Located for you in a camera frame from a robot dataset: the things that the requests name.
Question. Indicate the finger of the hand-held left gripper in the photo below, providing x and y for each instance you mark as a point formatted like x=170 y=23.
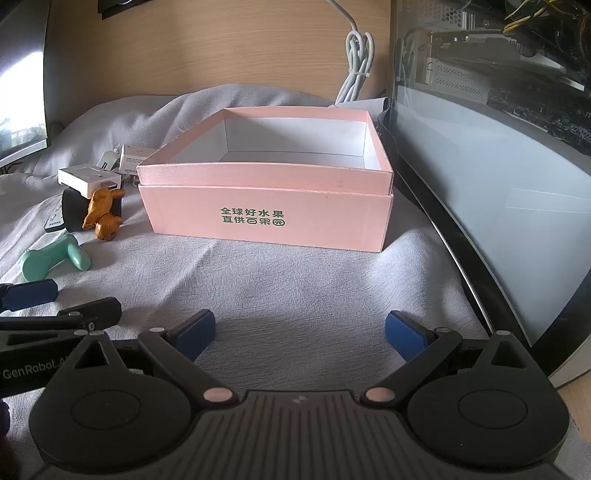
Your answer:
x=99 y=311
x=34 y=293

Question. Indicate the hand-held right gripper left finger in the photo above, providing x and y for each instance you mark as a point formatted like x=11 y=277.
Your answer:
x=198 y=333

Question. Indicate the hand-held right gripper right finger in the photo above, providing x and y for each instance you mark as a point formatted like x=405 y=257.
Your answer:
x=406 y=337

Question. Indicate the green plastic toy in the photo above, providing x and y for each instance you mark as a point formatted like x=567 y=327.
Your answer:
x=44 y=261

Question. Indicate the grey remote control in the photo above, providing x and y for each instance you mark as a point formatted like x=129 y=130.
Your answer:
x=53 y=219

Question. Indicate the black cone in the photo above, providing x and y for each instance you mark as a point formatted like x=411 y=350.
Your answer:
x=73 y=207

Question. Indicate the orange toy figure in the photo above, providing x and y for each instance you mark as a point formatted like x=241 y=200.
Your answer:
x=102 y=210

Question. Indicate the pink cardboard box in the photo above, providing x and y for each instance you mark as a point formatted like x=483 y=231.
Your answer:
x=258 y=221

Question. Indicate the white plug charger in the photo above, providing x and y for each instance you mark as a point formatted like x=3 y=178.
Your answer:
x=110 y=162

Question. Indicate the small white carton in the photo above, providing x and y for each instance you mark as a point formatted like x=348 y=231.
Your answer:
x=137 y=159

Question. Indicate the grey cloth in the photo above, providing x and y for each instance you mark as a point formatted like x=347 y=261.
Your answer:
x=286 y=286

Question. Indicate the curved monitor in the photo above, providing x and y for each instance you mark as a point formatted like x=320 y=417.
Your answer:
x=21 y=92

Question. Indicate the black device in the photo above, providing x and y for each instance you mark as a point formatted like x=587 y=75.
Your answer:
x=120 y=7

